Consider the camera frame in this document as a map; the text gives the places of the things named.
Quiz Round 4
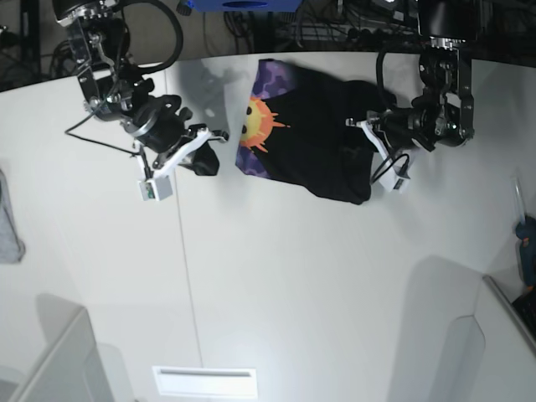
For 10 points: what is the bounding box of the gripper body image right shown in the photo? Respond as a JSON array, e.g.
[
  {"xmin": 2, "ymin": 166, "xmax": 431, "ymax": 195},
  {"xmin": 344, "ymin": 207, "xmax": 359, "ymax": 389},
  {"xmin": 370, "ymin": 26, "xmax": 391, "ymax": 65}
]
[{"xmin": 368, "ymin": 106, "xmax": 438, "ymax": 152}]

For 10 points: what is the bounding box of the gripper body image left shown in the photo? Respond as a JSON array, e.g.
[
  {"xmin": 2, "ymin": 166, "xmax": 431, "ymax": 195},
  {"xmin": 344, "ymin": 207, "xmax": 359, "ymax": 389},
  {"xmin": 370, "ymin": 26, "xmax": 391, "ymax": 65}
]
[{"xmin": 125, "ymin": 95, "xmax": 193, "ymax": 153}]

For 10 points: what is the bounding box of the black T-shirt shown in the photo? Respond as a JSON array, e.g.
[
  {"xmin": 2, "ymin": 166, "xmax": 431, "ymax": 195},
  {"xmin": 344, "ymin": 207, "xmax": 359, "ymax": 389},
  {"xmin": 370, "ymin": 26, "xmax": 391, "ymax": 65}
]
[{"xmin": 235, "ymin": 59, "xmax": 385, "ymax": 205}]

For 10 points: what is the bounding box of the power strip with plugs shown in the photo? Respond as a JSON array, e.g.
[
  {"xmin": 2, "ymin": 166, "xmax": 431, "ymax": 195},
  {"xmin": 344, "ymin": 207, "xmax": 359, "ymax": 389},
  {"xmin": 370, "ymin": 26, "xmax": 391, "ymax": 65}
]
[{"xmin": 344, "ymin": 27, "xmax": 424, "ymax": 50}]

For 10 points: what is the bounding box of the blue glue gun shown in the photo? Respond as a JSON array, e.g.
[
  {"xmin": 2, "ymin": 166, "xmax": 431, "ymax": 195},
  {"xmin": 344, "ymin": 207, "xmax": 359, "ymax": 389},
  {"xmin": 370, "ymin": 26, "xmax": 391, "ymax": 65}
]
[{"xmin": 513, "ymin": 176, "xmax": 535, "ymax": 288}]

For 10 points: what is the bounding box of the blue plastic box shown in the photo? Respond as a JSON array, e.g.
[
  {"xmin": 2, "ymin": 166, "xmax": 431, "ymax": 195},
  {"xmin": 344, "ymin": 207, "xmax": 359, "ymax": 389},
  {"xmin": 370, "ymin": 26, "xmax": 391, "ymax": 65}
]
[{"xmin": 186, "ymin": 0, "xmax": 302, "ymax": 13}]

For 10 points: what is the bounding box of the black keyboard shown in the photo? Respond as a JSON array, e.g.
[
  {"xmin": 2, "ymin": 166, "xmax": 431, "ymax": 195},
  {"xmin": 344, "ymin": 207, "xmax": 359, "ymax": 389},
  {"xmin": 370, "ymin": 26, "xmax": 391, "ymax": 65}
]
[{"xmin": 513, "ymin": 290, "xmax": 536, "ymax": 337}]

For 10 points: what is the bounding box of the grey cloth at left edge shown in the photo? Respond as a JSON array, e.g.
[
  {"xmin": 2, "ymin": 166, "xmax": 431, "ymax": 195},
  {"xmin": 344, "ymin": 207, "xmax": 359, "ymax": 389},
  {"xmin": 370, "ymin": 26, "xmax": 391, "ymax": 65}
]
[{"xmin": 0, "ymin": 172, "xmax": 26, "ymax": 265}]

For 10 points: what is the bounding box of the grey partition panel right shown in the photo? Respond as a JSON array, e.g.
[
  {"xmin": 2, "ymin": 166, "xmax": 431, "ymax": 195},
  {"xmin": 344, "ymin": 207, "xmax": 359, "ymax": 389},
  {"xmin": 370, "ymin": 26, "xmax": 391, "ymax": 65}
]
[{"xmin": 481, "ymin": 275, "xmax": 536, "ymax": 365}]

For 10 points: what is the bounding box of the grey partition panel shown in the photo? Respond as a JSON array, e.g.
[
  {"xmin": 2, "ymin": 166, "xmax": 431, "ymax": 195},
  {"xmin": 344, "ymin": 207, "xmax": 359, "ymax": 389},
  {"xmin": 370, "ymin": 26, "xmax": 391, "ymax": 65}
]
[
  {"xmin": 1, "ymin": 307, "xmax": 115, "ymax": 402},
  {"xmin": 481, "ymin": 275, "xmax": 536, "ymax": 365}
]

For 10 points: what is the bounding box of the white label plate with slot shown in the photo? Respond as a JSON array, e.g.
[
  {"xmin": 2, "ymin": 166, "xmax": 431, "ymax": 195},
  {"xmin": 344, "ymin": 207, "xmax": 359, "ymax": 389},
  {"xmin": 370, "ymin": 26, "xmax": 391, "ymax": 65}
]
[{"xmin": 152, "ymin": 366, "xmax": 258, "ymax": 399}]

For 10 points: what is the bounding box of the grey partition panel left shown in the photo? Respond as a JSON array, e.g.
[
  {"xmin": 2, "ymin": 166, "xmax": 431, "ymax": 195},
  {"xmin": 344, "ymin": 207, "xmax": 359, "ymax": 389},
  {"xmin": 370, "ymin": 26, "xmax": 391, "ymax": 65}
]
[{"xmin": 1, "ymin": 307, "xmax": 115, "ymax": 402}]

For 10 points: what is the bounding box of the white camera box left gripper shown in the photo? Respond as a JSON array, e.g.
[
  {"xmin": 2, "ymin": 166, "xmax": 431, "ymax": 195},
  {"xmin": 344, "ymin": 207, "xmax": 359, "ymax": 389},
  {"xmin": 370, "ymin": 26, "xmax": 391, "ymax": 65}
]
[{"xmin": 379, "ymin": 165, "xmax": 410, "ymax": 193}]

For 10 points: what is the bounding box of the white camera box gripper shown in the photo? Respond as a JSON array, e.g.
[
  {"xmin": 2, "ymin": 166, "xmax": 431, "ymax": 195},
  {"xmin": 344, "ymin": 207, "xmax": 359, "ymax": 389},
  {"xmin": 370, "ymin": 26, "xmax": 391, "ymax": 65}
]
[
  {"xmin": 138, "ymin": 176, "xmax": 173, "ymax": 201},
  {"xmin": 379, "ymin": 165, "xmax": 410, "ymax": 193}
]

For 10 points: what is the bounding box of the white camera box right gripper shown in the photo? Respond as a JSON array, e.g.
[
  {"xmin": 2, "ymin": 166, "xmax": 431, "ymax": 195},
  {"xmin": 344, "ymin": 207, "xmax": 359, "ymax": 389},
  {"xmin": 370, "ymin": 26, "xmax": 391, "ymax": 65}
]
[{"xmin": 138, "ymin": 176, "xmax": 173, "ymax": 201}]

